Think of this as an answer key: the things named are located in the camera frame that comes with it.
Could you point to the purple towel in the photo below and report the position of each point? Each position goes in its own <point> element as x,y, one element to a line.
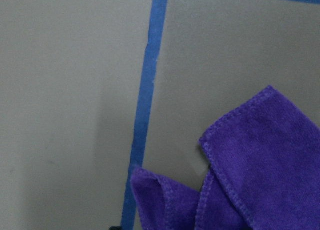
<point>264,174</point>

